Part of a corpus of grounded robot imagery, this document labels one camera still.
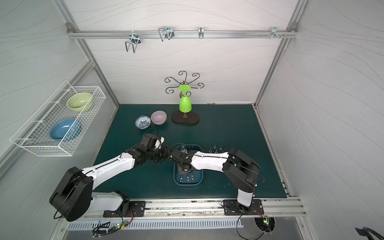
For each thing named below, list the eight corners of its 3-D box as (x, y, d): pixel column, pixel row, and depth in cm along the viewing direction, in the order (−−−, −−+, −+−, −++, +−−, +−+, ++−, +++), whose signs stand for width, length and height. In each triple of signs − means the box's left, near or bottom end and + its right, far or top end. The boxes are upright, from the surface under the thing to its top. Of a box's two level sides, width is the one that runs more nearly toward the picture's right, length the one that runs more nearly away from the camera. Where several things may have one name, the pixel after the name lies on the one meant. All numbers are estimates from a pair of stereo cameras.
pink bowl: (151, 125, 108) (149, 120, 104) (153, 115, 115) (152, 110, 111) (166, 125, 108) (164, 120, 104) (167, 115, 115) (166, 110, 111)
